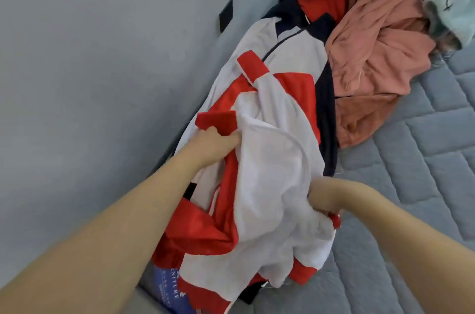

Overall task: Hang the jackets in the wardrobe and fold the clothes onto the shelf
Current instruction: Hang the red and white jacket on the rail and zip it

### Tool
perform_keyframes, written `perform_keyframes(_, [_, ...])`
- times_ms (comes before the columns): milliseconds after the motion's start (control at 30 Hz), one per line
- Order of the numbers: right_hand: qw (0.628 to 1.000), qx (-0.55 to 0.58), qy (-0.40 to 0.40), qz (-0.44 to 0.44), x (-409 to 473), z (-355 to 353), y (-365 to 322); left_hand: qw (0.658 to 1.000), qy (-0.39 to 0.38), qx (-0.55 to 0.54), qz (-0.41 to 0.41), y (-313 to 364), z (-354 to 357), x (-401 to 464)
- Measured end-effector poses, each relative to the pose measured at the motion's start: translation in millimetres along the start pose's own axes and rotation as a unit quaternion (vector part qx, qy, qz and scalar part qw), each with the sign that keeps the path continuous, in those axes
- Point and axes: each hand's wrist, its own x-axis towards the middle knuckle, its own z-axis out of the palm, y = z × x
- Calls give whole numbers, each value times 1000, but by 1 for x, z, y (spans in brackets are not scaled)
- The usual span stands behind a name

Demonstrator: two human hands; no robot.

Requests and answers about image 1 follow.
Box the person's left hand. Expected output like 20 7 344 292
182 126 242 173

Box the person's right hand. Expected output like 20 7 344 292
307 176 357 216

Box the red and white jacket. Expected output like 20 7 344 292
152 0 344 314

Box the pink pajama shirt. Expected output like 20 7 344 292
325 0 439 149

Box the light blue cotton-print garment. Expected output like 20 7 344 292
295 0 475 47

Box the person's left forearm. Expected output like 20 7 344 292
0 150 201 314

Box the person's right forearm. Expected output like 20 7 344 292
343 180 475 314

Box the grey quilted mattress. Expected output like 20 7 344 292
230 39 475 314

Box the black square patch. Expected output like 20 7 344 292
219 0 234 34

